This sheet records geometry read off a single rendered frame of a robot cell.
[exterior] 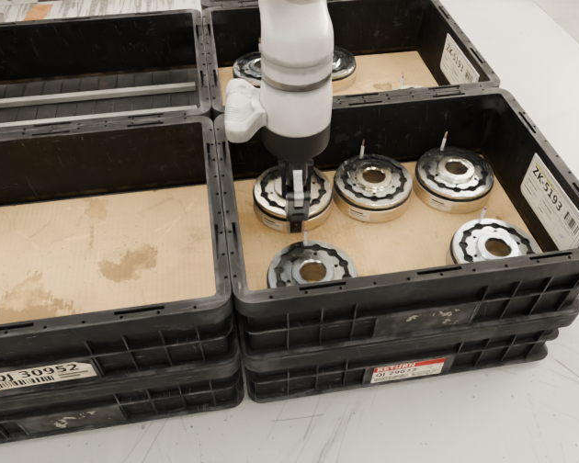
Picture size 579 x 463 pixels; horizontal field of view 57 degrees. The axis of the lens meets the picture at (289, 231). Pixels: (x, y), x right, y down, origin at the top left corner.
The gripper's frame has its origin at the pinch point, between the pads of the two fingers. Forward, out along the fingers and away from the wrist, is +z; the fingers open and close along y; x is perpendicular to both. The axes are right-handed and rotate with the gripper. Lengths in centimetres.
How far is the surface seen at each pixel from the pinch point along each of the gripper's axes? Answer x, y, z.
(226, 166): 7.9, -0.1, -7.4
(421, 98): -17.6, 12.1, -7.5
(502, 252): -24.4, -8.0, 0.6
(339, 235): -5.6, -2.7, 2.5
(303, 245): -0.7, -6.8, -0.6
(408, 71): -22.4, 35.1, 2.4
